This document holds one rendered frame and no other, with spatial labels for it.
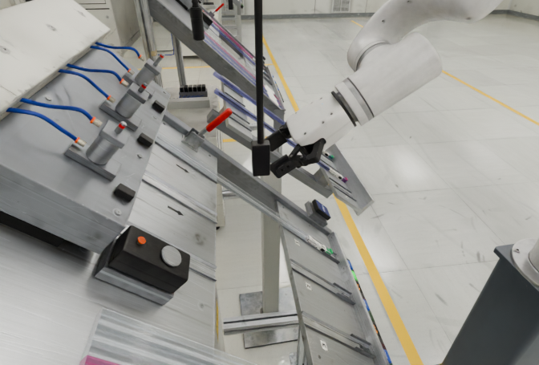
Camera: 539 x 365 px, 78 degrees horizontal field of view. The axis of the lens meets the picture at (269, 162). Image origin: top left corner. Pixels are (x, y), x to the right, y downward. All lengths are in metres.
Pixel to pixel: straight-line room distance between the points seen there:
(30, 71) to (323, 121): 0.40
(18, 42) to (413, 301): 1.67
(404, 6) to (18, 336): 0.63
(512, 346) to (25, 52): 1.17
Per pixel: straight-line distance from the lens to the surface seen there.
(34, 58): 0.44
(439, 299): 1.82
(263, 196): 0.78
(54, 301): 0.35
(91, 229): 0.35
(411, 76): 0.59
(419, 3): 0.63
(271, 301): 1.46
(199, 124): 1.69
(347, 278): 0.81
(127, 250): 0.35
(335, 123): 0.56
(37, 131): 0.38
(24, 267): 0.36
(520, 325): 1.10
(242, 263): 1.78
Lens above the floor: 1.35
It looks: 33 degrees down
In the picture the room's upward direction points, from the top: straight up
